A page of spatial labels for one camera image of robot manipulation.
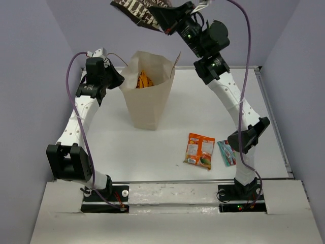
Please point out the teal Fox's candy bag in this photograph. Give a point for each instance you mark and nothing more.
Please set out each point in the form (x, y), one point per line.
(228, 154)

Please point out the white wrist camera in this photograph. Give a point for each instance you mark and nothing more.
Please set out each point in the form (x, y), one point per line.
(202, 5)
(101, 52)

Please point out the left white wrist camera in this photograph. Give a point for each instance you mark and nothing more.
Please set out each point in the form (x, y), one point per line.
(101, 52)

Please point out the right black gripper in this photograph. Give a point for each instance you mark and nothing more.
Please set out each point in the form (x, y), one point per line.
(168, 16)

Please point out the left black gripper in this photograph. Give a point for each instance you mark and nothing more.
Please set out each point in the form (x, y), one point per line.
(118, 79)

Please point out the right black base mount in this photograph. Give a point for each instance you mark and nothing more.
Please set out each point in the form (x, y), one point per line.
(230, 201)

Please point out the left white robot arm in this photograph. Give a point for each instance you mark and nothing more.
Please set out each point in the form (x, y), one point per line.
(70, 158)

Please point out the orange candy bag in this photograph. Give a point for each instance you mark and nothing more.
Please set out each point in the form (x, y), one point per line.
(199, 150)

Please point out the orange Kettle chips bag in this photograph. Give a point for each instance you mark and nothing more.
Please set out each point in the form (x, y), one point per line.
(144, 81)

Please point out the cream paper bag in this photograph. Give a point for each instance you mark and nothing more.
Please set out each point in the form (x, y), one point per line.
(146, 105)

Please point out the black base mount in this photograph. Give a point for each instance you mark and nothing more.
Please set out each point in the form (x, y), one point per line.
(230, 201)
(115, 203)

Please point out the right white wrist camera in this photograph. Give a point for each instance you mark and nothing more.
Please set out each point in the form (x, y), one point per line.
(202, 5)

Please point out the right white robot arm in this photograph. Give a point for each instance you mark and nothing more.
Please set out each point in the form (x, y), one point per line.
(216, 74)

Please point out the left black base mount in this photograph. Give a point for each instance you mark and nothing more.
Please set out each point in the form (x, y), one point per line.
(115, 203)

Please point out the brown Kettle chips bag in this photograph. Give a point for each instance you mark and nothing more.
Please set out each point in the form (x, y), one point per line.
(138, 11)

